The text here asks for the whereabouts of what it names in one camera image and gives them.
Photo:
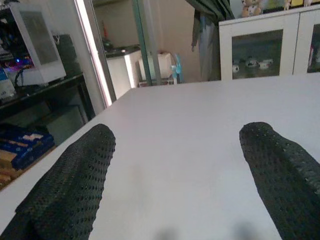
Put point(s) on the white glass-door cabinet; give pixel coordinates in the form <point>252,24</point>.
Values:
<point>270,42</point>

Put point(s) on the white door frame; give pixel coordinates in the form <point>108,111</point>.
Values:
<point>93,50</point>

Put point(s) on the teddy bear plush toy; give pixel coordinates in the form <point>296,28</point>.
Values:
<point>251,7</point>

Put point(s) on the black and white figurine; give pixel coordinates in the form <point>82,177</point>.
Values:
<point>250,62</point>
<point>266,64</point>
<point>235,67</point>

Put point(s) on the dark green curtain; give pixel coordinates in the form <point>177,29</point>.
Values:
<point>208,17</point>

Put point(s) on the small cream figurine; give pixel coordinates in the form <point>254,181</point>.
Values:
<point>287,4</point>

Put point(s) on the black mesh left gripper right finger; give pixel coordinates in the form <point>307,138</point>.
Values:
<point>282,175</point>

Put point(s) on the teal metal pole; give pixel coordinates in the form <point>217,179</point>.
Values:
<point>146,42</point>

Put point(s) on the white storage box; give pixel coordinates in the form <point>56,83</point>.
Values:
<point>160,66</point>

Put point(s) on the black mesh left gripper left finger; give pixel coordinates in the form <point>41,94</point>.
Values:
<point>72,175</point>

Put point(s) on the light blue small fan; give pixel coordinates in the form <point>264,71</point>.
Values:
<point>175,68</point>

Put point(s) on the white computer case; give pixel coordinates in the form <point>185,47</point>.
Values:
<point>37,45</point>

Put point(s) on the black counter top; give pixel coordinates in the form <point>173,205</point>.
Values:
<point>121,50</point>

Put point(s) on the black shelf unit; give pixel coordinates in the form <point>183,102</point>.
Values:
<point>47,105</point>

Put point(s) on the blue printed box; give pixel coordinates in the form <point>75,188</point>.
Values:
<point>23,147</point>

